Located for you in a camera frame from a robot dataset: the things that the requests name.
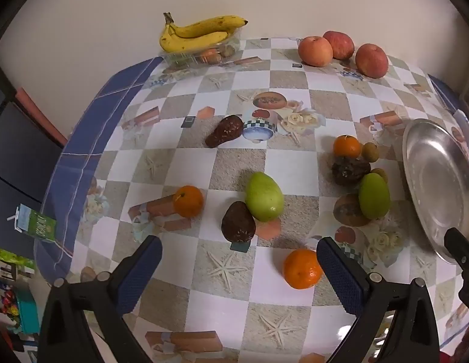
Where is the dark cabinet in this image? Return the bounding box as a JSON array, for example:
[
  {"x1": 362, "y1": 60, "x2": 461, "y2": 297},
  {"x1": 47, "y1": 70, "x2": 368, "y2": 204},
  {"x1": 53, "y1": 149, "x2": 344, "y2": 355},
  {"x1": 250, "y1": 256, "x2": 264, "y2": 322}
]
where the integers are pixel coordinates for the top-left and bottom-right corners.
[{"x1": 0, "y1": 79, "x2": 68, "y2": 261}]

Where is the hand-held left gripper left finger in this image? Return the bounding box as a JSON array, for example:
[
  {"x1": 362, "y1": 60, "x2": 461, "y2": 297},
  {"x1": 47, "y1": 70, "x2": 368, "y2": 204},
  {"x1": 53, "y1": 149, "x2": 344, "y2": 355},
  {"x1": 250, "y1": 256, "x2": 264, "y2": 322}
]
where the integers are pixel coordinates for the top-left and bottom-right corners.
[{"x1": 37, "y1": 234, "x2": 164, "y2": 363}]

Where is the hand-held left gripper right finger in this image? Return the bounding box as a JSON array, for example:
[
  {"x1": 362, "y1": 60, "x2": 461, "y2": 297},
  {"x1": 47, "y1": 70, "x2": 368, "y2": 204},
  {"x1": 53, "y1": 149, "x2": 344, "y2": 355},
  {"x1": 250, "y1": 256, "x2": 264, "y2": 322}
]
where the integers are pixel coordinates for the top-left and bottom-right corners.
[{"x1": 317, "y1": 236, "x2": 441, "y2": 363}]

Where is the small orange in container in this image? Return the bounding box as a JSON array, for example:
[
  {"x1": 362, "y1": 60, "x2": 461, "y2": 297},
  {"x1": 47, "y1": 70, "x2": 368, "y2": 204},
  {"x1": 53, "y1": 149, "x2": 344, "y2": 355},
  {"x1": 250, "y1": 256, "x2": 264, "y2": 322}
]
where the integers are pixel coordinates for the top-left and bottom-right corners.
[{"x1": 198, "y1": 48, "x2": 223, "y2": 64}]

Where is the checkered printed tablecloth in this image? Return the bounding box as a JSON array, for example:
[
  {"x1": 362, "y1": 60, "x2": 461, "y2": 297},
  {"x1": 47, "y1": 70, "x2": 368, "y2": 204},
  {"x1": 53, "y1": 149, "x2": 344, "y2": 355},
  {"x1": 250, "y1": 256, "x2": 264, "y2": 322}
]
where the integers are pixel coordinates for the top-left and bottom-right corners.
[{"x1": 34, "y1": 37, "x2": 469, "y2": 363}]

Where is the red apple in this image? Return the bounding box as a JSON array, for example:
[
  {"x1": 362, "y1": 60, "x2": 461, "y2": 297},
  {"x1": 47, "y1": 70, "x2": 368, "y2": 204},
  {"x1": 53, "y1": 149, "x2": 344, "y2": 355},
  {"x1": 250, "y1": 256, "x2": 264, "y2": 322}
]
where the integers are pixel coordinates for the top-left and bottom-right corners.
[
  {"x1": 322, "y1": 30, "x2": 355, "y2": 60},
  {"x1": 355, "y1": 43, "x2": 389, "y2": 79},
  {"x1": 298, "y1": 36, "x2": 333, "y2": 67}
]

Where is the reddish-brown board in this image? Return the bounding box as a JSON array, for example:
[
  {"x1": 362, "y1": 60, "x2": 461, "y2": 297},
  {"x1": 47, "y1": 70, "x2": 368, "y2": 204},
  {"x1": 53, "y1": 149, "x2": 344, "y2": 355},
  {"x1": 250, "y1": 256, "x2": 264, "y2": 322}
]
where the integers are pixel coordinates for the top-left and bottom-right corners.
[{"x1": 15, "y1": 87, "x2": 70, "y2": 147}]

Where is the yellow banana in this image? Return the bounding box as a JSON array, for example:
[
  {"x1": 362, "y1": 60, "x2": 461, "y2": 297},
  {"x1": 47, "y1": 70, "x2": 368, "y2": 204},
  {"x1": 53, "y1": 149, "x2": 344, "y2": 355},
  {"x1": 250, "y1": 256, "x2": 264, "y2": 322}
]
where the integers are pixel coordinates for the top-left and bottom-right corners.
[
  {"x1": 160, "y1": 23, "x2": 230, "y2": 54},
  {"x1": 163, "y1": 12, "x2": 249, "y2": 39}
]

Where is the green and white carton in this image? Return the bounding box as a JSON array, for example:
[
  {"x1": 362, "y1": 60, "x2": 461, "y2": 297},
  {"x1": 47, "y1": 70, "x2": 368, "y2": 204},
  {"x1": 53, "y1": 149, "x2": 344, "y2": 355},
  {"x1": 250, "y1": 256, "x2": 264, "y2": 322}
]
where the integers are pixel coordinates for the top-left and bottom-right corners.
[{"x1": 7, "y1": 204, "x2": 57, "y2": 243}]

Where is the clear plastic container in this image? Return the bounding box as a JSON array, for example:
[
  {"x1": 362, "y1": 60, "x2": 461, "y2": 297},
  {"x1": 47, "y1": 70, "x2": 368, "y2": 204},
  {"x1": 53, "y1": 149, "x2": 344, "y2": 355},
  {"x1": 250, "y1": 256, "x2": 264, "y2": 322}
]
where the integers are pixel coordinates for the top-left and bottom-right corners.
[{"x1": 164, "y1": 32, "x2": 241, "y2": 70}]

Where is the round metal plate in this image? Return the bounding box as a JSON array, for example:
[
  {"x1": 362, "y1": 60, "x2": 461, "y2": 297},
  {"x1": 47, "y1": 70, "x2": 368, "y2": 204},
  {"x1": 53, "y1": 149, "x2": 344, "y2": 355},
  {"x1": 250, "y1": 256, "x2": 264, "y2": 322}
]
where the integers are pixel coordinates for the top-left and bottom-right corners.
[{"x1": 402, "y1": 118, "x2": 469, "y2": 265}]

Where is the dark brown avocado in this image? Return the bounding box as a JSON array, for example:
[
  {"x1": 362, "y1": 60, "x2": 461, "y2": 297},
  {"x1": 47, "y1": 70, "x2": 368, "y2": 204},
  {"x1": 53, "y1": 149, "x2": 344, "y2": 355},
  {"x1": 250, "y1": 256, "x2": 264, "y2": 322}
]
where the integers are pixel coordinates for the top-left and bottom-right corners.
[
  {"x1": 205, "y1": 115, "x2": 244, "y2": 148},
  {"x1": 221, "y1": 201, "x2": 256, "y2": 243}
]

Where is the wrinkled dark avocado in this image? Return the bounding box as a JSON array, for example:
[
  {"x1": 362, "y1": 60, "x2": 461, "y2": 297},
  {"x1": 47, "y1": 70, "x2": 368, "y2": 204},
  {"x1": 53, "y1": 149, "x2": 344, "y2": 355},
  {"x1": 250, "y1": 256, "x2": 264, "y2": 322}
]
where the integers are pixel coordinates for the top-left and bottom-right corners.
[{"x1": 331, "y1": 157, "x2": 371, "y2": 187}]

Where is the teal box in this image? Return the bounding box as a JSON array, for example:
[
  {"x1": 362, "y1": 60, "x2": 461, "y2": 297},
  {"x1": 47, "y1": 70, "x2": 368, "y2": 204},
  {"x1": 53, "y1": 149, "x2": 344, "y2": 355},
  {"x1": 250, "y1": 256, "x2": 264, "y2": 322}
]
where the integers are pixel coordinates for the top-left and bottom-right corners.
[{"x1": 13, "y1": 289, "x2": 40, "y2": 335}]

